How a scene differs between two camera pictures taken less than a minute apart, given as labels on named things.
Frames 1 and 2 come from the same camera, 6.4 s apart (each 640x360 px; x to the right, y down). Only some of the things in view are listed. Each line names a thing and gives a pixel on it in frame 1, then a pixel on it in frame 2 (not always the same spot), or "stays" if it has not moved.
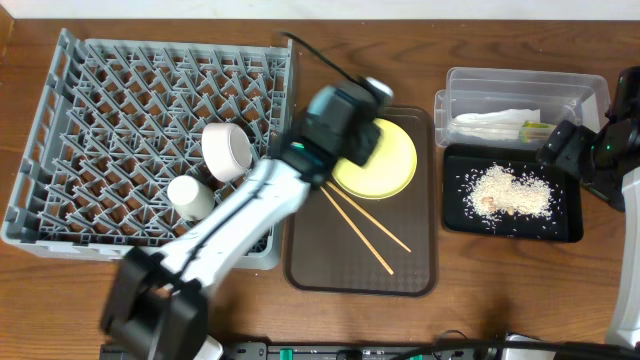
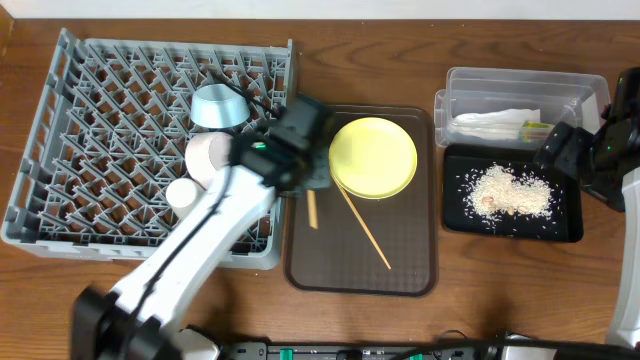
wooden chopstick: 357,230 → 312,209
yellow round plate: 389,170 stays
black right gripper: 568,157 stays
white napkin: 502,125 stays
